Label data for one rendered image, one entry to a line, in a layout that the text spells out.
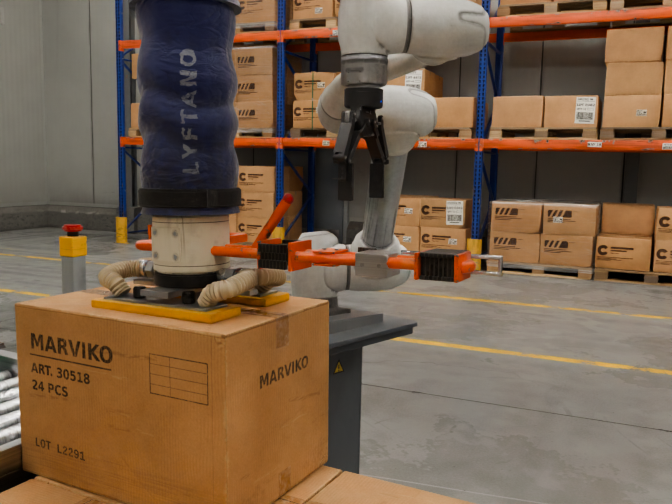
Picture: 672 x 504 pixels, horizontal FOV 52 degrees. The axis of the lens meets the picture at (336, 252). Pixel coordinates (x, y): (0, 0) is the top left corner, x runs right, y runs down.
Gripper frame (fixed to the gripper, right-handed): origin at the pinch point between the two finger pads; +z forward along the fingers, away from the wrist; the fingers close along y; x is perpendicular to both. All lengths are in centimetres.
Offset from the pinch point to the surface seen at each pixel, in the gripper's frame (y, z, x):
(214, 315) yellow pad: 14.9, 24.7, -24.8
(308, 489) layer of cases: -5, 67, -14
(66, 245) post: -43, 24, -136
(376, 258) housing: 4.6, 12.0, 5.7
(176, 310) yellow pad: 15.7, 24.6, -34.0
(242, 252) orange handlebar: 4.5, 13.2, -25.6
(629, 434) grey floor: -229, 122, 34
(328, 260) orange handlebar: 4.5, 13.2, -4.8
